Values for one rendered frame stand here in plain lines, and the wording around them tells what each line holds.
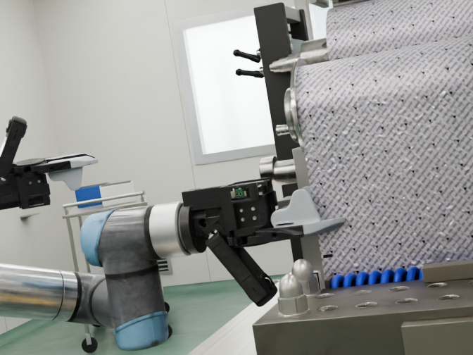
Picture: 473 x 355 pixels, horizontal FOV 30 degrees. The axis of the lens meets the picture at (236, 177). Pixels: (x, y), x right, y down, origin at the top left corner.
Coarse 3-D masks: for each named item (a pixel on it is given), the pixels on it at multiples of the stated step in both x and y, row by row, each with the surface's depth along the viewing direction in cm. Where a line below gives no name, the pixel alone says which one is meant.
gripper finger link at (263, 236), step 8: (256, 232) 112; (264, 232) 111; (272, 232) 111; (280, 232) 111; (288, 232) 111; (296, 232) 111; (248, 240) 112; (256, 240) 112; (264, 240) 111; (272, 240) 111; (280, 240) 111
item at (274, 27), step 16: (256, 16) 148; (272, 16) 147; (288, 16) 151; (304, 16) 160; (272, 32) 147; (288, 32) 148; (304, 32) 160; (272, 48) 147; (288, 48) 146; (272, 80) 148; (288, 80) 147; (272, 96) 148; (272, 112) 148; (272, 128) 149; (288, 144) 148; (288, 192) 149
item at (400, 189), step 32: (384, 128) 110; (416, 128) 108; (448, 128) 107; (320, 160) 113; (352, 160) 111; (384, 160) 110; (416, 160) 109; (448, 160) 108; (320, 192) 113; (352, 192) 112; (384, 192) 110; (416, 192) 109; (448, 192) 108; (352, 224) 112; (384, 224) 111; (416, 224) 110; (448, 224) 108; (352, 256) 112; (384, 256) 111; (416, 256) 110; (448, 256) 109
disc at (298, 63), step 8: (296, 64) 115; (304, 64) 119; (296, 72) 115; (296, 80) 114; (296, 96) 113; (296, 104) 113; (296, 112) 112; (296, 120) 112; (296, 128) 112; (304, 152) 114
